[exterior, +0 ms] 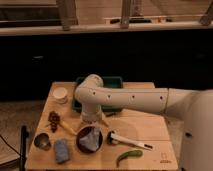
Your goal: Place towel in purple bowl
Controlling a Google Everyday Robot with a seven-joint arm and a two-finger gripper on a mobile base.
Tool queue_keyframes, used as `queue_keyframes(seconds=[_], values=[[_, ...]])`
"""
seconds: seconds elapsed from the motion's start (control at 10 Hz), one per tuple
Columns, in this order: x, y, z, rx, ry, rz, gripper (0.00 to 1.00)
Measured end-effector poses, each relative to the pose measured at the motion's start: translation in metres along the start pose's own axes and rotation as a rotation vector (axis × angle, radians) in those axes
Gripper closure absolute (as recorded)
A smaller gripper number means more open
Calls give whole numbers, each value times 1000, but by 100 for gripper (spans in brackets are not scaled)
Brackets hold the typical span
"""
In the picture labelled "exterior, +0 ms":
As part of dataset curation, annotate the blue-grey towel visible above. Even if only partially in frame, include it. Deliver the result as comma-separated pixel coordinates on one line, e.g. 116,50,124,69
78,127,102,152

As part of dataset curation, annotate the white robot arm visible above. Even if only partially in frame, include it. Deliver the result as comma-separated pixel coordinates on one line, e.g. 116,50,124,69
74,74,213,171

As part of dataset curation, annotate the purple bowl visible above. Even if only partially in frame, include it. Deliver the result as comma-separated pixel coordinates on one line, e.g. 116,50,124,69
76,126,103,154

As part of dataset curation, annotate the green tray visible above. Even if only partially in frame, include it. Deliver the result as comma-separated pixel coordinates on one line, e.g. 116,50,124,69
72,76,123,113

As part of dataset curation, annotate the white cup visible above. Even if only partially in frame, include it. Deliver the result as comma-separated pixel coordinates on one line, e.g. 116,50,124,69
53,87,68,104

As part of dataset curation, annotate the green chili pepper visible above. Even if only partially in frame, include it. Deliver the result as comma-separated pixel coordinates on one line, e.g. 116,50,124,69
116,150,143,167

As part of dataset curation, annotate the blue sponge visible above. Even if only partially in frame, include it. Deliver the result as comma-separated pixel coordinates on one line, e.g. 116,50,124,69
54,139,70,164

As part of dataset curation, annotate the small metal cup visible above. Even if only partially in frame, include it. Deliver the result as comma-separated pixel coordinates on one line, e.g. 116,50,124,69
34,133,51,150

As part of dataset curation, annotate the black clamp stand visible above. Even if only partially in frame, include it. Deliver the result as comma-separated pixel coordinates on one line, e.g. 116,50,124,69
19,125,29,171

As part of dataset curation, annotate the white-handled black scoop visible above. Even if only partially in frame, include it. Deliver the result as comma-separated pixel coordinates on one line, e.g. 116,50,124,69
107,131,153,150

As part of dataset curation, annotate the brown wooden-handled brush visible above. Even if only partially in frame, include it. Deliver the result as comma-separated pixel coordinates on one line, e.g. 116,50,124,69
48,111,76,135

